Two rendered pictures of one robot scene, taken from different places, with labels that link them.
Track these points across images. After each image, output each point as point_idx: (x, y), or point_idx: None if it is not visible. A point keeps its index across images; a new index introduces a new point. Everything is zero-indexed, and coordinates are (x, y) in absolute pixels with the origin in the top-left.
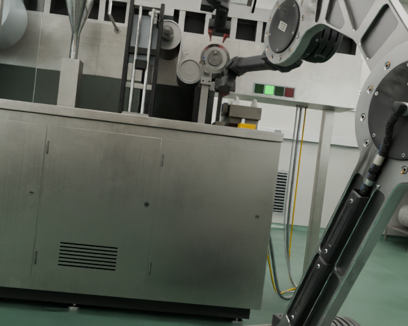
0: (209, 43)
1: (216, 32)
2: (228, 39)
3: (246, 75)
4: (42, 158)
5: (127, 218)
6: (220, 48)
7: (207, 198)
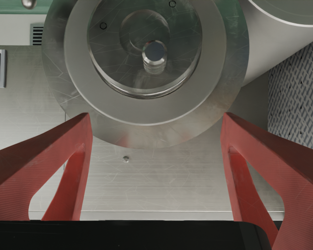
0: (161, 192)
1: (227, 232)
2: (100, 214)
3: (31, 106)
4: None
5: None
6: (115, 115)
7: None
